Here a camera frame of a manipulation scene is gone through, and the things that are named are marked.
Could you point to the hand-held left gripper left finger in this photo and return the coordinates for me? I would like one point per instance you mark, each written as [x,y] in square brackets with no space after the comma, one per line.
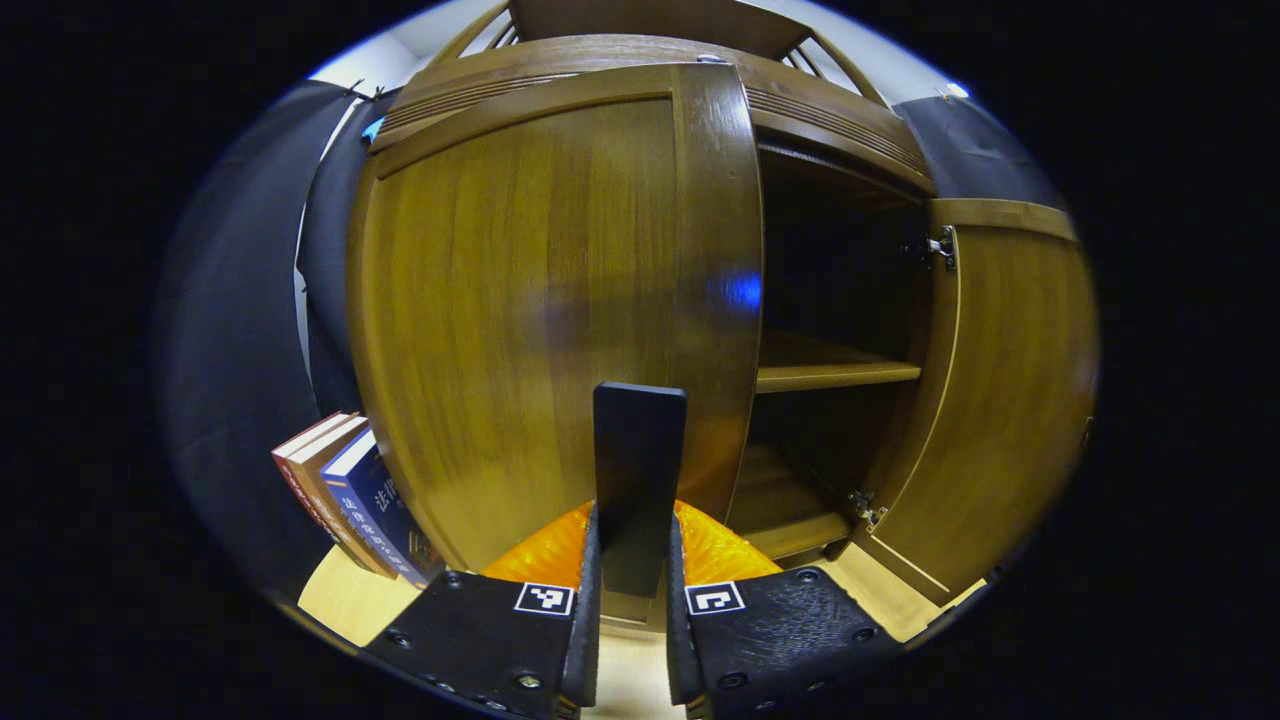
[480,630]

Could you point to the blue book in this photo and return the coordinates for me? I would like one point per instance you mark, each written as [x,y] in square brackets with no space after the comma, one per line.
[385,510]

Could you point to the wooden inner shelf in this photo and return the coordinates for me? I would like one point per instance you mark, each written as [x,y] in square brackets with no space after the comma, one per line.
[830,372]

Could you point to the wooden double-door shoe cabinet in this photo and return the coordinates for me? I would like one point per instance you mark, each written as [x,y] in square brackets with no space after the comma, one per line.
[830,250]

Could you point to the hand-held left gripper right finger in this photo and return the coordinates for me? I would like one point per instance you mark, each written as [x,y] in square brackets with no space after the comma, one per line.
[780,630]

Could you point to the metal door hinge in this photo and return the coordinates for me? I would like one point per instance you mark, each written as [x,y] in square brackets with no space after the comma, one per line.
[940,247]
[868,508]

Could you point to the wooden ribbed drawer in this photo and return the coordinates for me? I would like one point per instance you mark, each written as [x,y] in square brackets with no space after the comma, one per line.
[830,115]

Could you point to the red white book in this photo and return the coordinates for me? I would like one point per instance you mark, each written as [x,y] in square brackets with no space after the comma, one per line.
[335,505]
[300,475]

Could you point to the wooden cabinet door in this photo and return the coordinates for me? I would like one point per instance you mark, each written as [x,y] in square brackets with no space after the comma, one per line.
[520,300]
[1010,400]

